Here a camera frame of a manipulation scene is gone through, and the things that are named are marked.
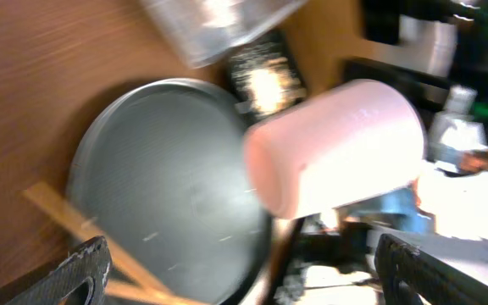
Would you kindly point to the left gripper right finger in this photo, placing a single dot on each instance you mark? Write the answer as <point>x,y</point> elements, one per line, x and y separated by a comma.
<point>411,276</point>

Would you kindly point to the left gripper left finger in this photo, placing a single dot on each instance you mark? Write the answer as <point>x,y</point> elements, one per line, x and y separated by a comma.
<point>82,277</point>

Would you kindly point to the pink cup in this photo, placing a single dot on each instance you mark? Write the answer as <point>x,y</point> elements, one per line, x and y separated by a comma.
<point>357,141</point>

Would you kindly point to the nut shell food scraps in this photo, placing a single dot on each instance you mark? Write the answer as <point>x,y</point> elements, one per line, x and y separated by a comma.
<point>271,87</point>

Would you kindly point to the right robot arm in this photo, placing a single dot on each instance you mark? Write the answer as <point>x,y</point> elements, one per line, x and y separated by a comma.
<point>435,53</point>

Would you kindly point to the clear plastic waste bin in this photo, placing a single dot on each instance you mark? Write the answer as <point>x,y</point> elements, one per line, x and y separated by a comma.
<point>203,31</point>

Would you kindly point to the round black serving tray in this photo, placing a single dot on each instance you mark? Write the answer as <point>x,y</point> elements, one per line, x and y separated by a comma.
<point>160,171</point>

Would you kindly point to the black rectangular tray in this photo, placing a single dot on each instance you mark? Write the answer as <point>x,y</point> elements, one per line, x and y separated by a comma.
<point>271,45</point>

